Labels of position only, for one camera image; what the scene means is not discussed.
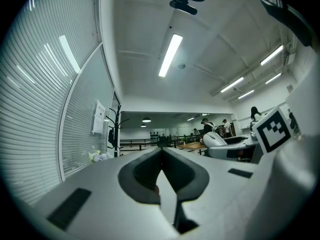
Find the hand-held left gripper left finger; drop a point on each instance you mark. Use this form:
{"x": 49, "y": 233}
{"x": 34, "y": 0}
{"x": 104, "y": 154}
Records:
{"x": 105, "y": 204}

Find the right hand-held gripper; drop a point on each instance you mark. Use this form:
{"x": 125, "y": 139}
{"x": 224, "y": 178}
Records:
{"x": 273, "y": 131}

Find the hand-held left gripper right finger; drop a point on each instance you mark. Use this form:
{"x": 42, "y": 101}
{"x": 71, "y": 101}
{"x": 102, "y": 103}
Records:
{"x": 212, "y": 184}

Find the grey computer mouse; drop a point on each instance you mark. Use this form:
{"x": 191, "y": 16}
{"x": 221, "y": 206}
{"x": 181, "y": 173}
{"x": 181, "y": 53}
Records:
{"x": 213, "y": 139}

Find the wooden desk with white legs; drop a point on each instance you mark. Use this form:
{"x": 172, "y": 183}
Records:
{"x": 191, "y": 146}

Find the vase of pale flowers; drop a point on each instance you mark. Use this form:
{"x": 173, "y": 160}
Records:
{"x": 100, "y": 156}

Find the long ceiling light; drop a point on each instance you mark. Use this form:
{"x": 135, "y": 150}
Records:
{"x": 246, "y": 94}
{"x": 273, "y": 78}
{"x": 272, "y": 55}
{"x": 232, "y": 84}
{"x": 170, "y": 55}

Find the black metal railing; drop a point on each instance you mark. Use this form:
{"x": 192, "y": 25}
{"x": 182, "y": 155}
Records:
{"x": 140, "y": 142}

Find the black coat rack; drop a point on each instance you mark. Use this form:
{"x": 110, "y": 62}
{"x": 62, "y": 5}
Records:
{"x": 116, "y": 131}

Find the white paper notice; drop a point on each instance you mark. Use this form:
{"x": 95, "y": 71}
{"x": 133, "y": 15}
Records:
{"x": 98, "y": 117}

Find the round pendant lamp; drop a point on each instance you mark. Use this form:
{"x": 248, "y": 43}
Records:
{"x": 146, "y": 120}

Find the ceiling smoke detector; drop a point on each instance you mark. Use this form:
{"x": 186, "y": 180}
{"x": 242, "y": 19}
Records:
{"x": 181, "y": 66}

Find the person's black clothing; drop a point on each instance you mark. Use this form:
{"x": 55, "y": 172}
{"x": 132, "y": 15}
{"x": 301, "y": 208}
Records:
{"x": 292, "y": 14}

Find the black head camera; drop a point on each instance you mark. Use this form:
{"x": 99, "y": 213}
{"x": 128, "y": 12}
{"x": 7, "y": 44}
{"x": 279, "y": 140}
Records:
{"x": 183, "y": 6}

